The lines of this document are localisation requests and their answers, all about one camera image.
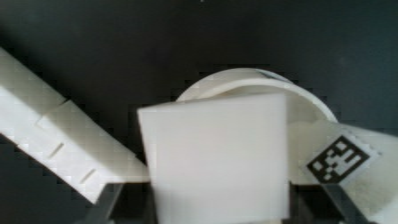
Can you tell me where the white L-shaped fence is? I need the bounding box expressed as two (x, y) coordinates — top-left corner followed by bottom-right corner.
(0, 48), (150, 201)

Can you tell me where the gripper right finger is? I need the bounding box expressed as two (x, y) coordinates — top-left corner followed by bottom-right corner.
(287, 184), (374, 224)

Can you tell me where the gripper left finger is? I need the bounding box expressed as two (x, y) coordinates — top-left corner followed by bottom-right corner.
(77, 183), (157, 224)

